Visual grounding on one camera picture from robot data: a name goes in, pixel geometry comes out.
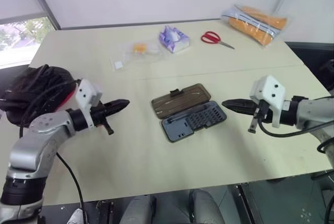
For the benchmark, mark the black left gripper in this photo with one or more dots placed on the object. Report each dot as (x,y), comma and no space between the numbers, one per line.
(98,114)

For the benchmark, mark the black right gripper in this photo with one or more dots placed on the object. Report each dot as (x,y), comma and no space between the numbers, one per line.
(264,113)

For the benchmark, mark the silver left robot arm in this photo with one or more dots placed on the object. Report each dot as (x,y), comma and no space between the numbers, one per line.
(31,140)

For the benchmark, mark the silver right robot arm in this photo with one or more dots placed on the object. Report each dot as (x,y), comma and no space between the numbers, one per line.
(308,114)

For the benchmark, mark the screwdriver bit case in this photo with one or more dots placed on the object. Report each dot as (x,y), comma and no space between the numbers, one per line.
(182,109)

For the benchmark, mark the small clear labelled zip bag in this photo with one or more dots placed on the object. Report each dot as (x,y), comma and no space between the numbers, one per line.
(119,64)

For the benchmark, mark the clear bag with yellow item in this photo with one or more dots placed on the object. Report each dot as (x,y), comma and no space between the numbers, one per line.
(144,49)

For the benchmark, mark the clear bag with orange items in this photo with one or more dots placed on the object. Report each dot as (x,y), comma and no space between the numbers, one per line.
(257,26)

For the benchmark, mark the purple white tissue pack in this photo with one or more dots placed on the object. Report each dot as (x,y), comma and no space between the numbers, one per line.
(173,40)

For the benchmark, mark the black fabric bag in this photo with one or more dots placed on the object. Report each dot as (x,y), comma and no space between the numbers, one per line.
(28,88)

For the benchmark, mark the grey rounded shape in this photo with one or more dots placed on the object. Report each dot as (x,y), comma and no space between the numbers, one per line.
(204,205)
(139,209)

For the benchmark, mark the window with outdoor view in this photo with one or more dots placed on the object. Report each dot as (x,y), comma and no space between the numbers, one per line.
(21,38)

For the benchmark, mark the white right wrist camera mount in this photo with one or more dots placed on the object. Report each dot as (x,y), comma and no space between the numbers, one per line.
(271,88)

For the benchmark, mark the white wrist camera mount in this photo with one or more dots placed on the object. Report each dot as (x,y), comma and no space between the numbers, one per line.
(271,88)
(86,91)

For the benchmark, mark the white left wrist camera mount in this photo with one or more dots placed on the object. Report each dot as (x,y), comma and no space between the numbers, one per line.
(86,91)

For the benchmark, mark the black table frame bar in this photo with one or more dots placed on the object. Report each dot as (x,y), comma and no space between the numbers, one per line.
(105,212)
(246,203)

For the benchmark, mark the dark window frame post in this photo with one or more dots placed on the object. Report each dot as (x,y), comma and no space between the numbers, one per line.
(43,2)

